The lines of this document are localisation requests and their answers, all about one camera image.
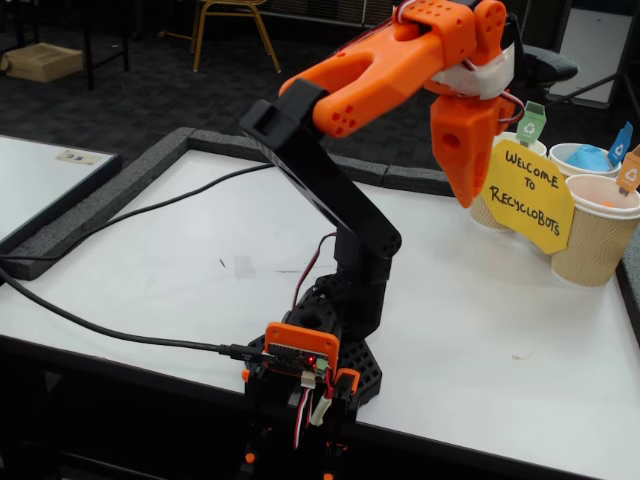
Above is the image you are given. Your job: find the brown cardboard box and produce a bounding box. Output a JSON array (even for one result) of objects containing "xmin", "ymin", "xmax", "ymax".
[{"xmin": 1, "ymin": 41, "xmax": 85, "ymax": 84}]

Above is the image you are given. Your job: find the whiteboard with dark frame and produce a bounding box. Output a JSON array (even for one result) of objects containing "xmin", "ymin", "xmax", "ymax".
[{"xmin": 0, "ymin": 133, "xmax": 123, "ymax": 259}]

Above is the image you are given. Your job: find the clear tape patch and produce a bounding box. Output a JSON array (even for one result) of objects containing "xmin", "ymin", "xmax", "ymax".
[{"xmin": 231, "ymin": 253, "xmax": 260, "ymax": 281}]

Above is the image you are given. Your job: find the red white black servo wire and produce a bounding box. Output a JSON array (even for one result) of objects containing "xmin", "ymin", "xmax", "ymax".
[{"xmin": 291, "ymin": 0, "xmax": 525, "ymax": 314}]

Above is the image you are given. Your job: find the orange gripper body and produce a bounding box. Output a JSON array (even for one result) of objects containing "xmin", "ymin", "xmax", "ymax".
[{"xmin": 429, "ymin": 93, "xmax": 507, "ymax": 152}]

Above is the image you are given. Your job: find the green paper bin tag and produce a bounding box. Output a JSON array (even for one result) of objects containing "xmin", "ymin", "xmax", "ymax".
[{"xmin": 516, "ymin": 100, "xmax": 550, "ymax": 150}]

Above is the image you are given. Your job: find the short striped wire bundle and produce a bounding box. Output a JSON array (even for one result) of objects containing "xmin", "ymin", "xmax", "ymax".
[{"xmin": 293, "ymin": 384, "xmax": 316, "ymax": 451}]

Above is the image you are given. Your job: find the black webcam cable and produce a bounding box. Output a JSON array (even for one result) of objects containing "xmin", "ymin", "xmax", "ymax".
[{"xmin": 0, "ymin": 163, "xmax": 275, "ymax": 261}]

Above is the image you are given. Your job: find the black grid base plate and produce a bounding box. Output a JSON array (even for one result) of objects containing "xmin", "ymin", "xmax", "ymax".
[{"xmin": 244, "ymin": 331, "xmax": 385, "ymax": 407}]

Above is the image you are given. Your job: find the orange-cased controller board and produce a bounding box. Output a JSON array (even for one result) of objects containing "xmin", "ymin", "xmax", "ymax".
[{"xmin": 263, "ymin": 322, "xmax": 342, "ymax": 389}]

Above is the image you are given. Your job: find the black metal table frame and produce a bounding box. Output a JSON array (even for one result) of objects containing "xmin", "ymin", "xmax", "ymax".
[{"xmin": 74, "ymin": 0, "xmax": 132, "ymax": 92}]

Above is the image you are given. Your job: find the blue paper bin tag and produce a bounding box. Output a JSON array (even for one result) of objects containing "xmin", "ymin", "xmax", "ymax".
[{"xmin": 606, "ymin": 121, "xmax": 635, "ymax": 168}]

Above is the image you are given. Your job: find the small paper label sticker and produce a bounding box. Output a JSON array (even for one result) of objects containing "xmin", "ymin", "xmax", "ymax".
[{"xmin": 56, "ymin": 148, "xmax": 105, "ymax": 167}]

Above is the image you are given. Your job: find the black foam border strip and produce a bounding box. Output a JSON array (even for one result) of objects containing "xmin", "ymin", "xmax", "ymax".
[
  {"xmin": 615, "ymin": 248, "xmax": 640, "ymax": 331},
  {"xmin": 2, "ymin": 126, "xmax": 197, "ymax": 282},
  {"xmin": 185, "ymin": 127, "xmax": 390, "ymax": 187},
  {"xmin": 384, "ymin": 164, "xmax": 457, "ymax": 199}
]

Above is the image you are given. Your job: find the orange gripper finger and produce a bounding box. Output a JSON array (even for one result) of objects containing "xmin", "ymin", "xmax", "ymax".
[
  {"xmin": 493, "ymin": 98, "xmax": 517, "ymax": 137},
  {"xmin": 438, "ymin": 148, "xmax": 492, "ymax": 210}
]

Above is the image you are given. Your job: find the white masking tape wrap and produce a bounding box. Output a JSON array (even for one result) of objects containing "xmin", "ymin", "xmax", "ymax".
[{"xmin": 431, "ymin": 41, "xmax": 518, "ymax": 100}]

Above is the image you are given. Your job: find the yellow metal chair frame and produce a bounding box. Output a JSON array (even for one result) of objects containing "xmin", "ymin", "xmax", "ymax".
[{"xmin": 158, "ymin": 0, "xmax": 282, "ymax": 75}]

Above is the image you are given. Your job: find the white cable connector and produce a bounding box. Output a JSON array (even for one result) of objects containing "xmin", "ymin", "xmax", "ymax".
[{"xmin": 309, "ymin": 394, "xmax": 334, "ymax": 427}]

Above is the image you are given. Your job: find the black orange table clamp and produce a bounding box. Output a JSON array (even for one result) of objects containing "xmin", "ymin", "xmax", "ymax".
[
  {"xmin": 319, "ymin": 368, "xmax": 362, "ymax": 480},
  {"xmin": 241, "ymin": 367, "xmax": 281, "ymax": 480}
]

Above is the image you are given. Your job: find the black USB cable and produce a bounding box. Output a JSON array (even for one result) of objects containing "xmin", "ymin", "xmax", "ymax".
[{"xmin": 0, "ymin": 267, "xmax": 275, "ymax": 365}]

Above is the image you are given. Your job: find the blue paper package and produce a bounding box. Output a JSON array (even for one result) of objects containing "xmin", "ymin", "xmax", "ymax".
[{"xmin": 564, "ymin": 143, "xmax": 614, "ymax": 171}]

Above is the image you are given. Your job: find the orange paper bin tag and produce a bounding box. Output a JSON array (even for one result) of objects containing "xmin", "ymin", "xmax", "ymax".
[{"xmin": 614, "ymin": 144, "xmax": 640, "ymax": 197}]

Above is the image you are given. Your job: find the yellow handwritten welcome sign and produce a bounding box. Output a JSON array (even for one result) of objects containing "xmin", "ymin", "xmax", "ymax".
[{"xmin": 482, "ymin": 138, "xmax": 577, "ymax": 256}]

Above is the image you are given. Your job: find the beige ripple paper cup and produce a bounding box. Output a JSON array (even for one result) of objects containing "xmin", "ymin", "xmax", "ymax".
[
  {"xmin": 469, "ymin": 130, "xmax": 551, "ymax": 232},
  {"xmin": 548, "ymin": 142, "xmax": 624, "ymax": 182},
  {"xmin": 550, "ymin": 173, "xmax": 640, "ymax": 288}
]

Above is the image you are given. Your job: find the white panel black frame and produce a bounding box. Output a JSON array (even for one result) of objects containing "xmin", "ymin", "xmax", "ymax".
[{"xmin": 543, "ymin": 3, "xmax": 637, "ymax": 110}]

